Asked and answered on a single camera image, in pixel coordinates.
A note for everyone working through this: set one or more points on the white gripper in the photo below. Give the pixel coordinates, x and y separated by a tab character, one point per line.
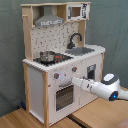
84	84

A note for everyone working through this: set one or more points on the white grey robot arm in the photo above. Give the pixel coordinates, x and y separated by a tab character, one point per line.
108	89

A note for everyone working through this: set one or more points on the wooden toy kitchen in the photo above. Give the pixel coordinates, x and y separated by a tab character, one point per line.
40	84

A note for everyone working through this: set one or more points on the grey dishwasher panel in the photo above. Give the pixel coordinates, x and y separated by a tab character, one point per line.
91	72

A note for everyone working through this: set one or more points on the right red stove knob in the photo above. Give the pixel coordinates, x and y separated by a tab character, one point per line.
74	69

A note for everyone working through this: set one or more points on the red stove knob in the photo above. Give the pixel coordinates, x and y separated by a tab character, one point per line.
56	75
74	69

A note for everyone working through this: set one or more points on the toy oven door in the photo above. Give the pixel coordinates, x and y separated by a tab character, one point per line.
64	97

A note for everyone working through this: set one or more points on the left red stove knob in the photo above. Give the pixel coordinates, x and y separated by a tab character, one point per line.
56	75

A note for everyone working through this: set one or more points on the grey toy sink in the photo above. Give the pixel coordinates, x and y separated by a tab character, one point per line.
79	51

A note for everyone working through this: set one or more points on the black toy stovetop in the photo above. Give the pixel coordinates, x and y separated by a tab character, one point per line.
58	59

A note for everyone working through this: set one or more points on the black toy faucet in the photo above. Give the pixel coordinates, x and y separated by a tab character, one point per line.
73	39

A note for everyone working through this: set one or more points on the silver toy pot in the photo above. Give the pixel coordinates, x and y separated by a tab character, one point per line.
47	56

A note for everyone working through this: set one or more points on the toy microwave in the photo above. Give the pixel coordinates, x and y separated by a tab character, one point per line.
78	11

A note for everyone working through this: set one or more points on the grey range hood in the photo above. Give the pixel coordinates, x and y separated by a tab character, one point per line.
48	18

